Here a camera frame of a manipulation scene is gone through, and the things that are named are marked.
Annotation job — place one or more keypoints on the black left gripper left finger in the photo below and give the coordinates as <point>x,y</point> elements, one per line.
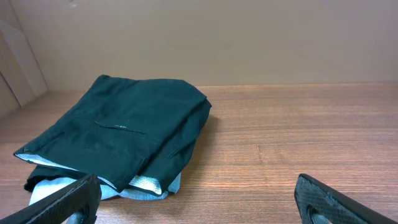
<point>76,203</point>

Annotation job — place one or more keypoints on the folded light blue garment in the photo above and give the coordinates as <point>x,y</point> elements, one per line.
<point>47,187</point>

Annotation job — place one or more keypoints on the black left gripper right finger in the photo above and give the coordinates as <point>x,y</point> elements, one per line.
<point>319,203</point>

